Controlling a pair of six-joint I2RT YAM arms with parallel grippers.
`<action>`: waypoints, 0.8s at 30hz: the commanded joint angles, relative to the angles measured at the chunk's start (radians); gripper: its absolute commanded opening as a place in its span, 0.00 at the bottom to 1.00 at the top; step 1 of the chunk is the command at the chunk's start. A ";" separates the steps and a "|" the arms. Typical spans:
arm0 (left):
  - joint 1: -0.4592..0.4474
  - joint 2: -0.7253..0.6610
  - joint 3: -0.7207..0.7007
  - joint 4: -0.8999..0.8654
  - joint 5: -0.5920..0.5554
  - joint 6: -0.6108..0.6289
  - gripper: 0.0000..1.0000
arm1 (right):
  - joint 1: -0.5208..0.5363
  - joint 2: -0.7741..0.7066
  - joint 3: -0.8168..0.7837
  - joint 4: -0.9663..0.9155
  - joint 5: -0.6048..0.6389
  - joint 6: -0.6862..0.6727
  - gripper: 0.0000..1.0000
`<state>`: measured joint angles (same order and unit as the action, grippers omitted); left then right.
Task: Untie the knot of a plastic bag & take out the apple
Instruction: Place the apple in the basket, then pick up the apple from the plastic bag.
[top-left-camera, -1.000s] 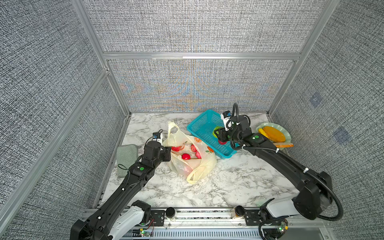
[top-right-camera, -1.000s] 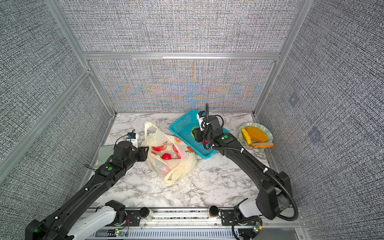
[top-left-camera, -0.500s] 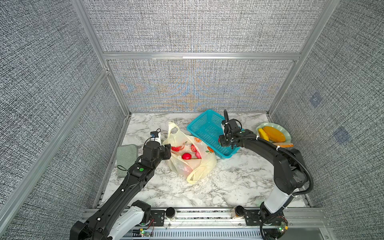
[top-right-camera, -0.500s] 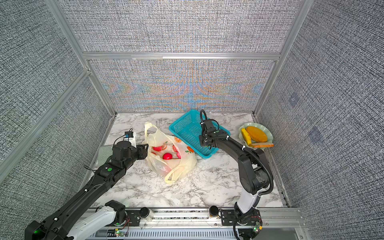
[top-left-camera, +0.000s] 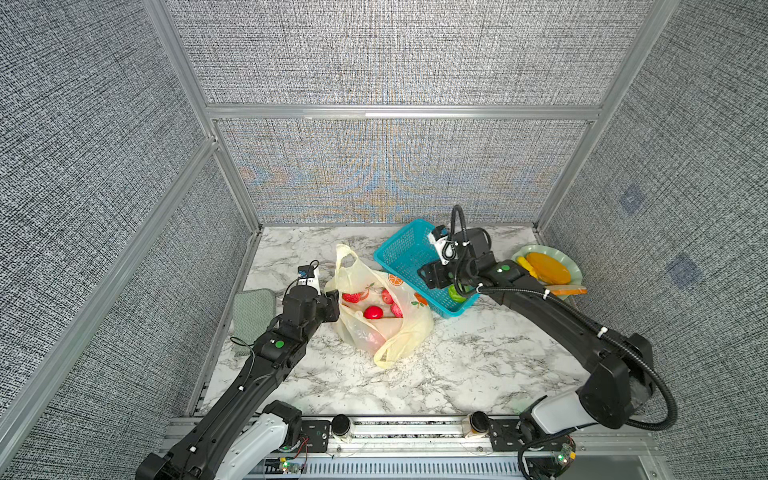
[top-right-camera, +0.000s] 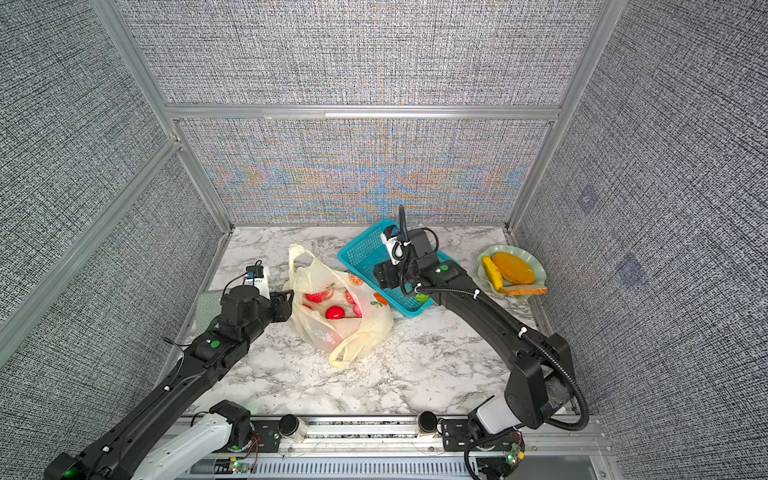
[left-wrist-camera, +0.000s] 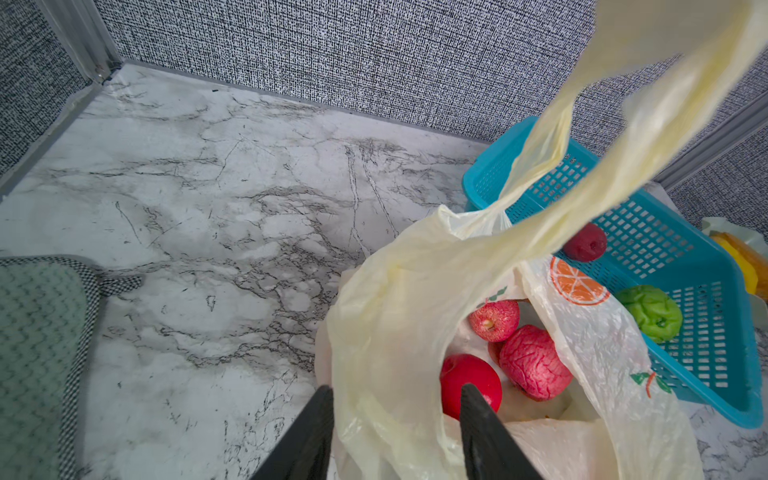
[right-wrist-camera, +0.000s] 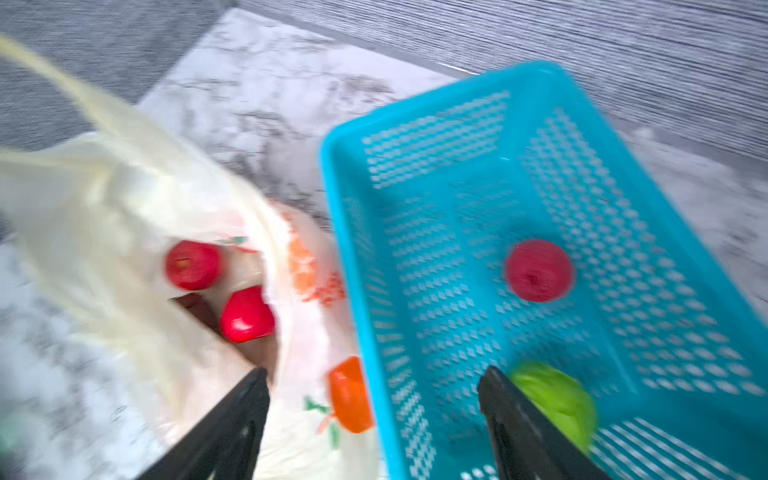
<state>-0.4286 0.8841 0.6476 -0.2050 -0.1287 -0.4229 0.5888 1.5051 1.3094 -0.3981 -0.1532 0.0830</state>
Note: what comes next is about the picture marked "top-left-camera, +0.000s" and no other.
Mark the translucent yellowish plastic bag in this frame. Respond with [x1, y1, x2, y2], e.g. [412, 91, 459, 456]
[325, 244, 434, 369]

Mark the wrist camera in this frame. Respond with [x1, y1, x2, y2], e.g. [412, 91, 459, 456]
[296, 262, 321, 293]
[427, 225, 459, 265]

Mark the teal plastic basket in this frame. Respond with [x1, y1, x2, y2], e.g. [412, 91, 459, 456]
[374, 219, 479, 318]

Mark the yellow banana toy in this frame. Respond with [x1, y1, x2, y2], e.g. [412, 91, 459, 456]
[515, 256, 539, 279]

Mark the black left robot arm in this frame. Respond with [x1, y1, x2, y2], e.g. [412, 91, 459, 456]
[136, 285, 339, 479]

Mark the left black knob on rail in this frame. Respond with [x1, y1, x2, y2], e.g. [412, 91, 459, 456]
[330, 414, 354, 438]

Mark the red apple with stem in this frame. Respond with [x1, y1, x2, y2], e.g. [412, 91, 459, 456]
[381, 289, 394, 305]

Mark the round orange bread toy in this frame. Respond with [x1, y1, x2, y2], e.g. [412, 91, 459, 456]
[525, 252, 572, 285]

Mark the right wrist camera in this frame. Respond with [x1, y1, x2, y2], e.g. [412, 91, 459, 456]
[427, 225, 459, 265]

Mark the black knob on rail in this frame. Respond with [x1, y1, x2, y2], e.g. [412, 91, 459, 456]
[330, 414, 354, 438]
[466, 411, 490, 436]

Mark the green waffle cloth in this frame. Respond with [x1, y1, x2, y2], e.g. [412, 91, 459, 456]
[230, 289, 276, 357]

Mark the wrinkled red fruit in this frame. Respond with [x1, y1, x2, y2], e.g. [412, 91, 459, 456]
[342, 290, 369, 304]

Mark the orange toast slice toy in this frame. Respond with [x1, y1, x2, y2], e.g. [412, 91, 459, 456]
[547, 284, 588, 298]

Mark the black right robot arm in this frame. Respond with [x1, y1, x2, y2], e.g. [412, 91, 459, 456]
[418, 226, 679, 441]

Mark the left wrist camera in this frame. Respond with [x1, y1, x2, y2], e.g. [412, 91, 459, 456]
[296, 262, 321, 293]

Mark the light green scalloped plate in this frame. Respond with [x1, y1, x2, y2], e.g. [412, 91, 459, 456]
[512, 244, 584, 287]

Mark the aluminium front rail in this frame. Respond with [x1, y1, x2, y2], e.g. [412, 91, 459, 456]
[149, 413, 673, 480]

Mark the green apple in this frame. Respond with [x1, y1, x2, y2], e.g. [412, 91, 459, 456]
[448, 284, 476, 304]

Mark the right black knob on rail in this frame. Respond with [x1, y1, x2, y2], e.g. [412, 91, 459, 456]
[466, 411, 490, 436]

